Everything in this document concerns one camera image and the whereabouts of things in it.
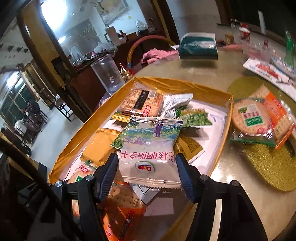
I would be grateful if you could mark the yellow cardboard tray box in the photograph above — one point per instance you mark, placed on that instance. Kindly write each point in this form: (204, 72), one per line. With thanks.
(172, 86)

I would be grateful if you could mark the green plastic bottle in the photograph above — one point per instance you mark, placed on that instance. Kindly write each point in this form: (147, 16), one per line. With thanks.
(289, 49)

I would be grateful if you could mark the white red jar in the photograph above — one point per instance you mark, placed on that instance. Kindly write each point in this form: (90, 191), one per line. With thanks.
(244, 32)

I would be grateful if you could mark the blue white ceramic plate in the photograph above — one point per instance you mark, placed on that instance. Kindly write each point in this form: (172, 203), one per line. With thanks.
(283, 66)

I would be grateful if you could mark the green peas snack packet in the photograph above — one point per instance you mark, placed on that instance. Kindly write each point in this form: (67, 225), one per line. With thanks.
(119, 140)

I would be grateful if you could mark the white Dole snack packet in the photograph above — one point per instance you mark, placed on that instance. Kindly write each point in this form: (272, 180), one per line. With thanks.
(147, 157)

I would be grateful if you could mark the clear plastic container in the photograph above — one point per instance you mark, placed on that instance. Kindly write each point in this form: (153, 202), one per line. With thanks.
(260, 51)

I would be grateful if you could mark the round cracker pack back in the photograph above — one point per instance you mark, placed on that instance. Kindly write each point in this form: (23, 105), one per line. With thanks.
(251, 123)

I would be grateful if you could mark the yellow snack packet in box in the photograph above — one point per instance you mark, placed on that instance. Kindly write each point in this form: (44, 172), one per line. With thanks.
(99, 147)

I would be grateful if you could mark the small olive snack packet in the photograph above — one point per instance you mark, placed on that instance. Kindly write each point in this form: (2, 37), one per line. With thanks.
(189, 147)

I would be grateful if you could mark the white triangular snack packet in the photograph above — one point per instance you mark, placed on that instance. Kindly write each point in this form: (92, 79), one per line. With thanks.
(172, 103)

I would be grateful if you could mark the pink cloth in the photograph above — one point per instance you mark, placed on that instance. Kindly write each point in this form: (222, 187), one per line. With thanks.
(154, 55)

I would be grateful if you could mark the brown square cracker pack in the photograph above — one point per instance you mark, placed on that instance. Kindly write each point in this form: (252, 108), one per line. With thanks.
(142, 102)

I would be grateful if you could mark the gold woven placemat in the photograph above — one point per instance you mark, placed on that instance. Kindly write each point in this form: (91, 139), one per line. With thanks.
(276, 167)

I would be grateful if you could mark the orange hoop chair back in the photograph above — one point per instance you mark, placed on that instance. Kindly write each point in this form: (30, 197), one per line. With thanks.
(146, 42)

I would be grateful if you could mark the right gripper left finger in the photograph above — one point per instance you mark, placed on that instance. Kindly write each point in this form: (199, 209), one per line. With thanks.
(77, 202)

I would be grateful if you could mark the white electric kettle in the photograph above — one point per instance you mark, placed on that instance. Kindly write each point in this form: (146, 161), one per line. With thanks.
(112, 36)

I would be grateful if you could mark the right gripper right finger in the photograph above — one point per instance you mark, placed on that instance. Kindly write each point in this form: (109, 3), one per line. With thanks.
(239, 218)

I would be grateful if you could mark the orange square cracker pack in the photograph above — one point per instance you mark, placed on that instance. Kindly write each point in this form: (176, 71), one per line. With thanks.
(281, 122)

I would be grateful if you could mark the round cracker pack front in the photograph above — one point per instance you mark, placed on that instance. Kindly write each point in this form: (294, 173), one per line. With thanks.
(84, 168)

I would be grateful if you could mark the orange cracker pack in box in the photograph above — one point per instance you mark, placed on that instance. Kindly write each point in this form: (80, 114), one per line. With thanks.
(121, 212)

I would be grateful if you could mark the white paper roll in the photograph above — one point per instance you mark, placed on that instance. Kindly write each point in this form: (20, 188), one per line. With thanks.
(262, 23)

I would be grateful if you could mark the teal tissue pack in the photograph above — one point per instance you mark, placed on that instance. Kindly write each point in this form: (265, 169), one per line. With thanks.
(198, 45)

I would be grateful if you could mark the round cracker pack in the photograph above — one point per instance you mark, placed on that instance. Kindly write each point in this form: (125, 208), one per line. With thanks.
(84, 168)
(251, 123)

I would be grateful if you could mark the yellow snack bar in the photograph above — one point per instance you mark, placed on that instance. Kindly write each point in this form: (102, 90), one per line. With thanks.
(121, 117)

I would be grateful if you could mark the printed paper flyer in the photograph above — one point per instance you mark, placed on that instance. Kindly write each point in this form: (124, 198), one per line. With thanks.
(271, 74)

